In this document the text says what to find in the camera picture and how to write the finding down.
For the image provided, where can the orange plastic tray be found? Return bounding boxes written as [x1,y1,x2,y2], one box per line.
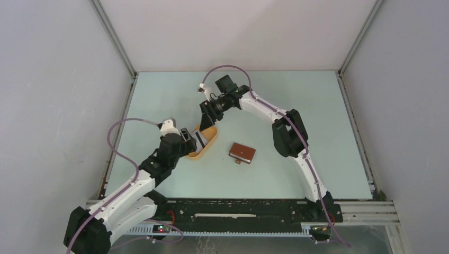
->
[186,124,218,160]

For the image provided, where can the white striped credit cards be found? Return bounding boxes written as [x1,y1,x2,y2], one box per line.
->
[191,130,209,153]

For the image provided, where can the brown leather card holder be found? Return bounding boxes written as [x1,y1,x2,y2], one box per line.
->
[228,142,256,164]

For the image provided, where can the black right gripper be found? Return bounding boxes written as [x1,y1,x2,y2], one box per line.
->
[199,95,230,132]

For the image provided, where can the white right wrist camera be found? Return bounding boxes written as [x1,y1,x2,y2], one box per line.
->
[197,83,211,101]

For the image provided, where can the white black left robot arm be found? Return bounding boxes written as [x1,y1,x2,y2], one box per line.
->
[64,128,196,253]

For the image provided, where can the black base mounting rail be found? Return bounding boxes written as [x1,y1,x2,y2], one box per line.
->
[151,198,343,234]

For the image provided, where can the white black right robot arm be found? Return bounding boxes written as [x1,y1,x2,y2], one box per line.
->
[198,75,334,221]

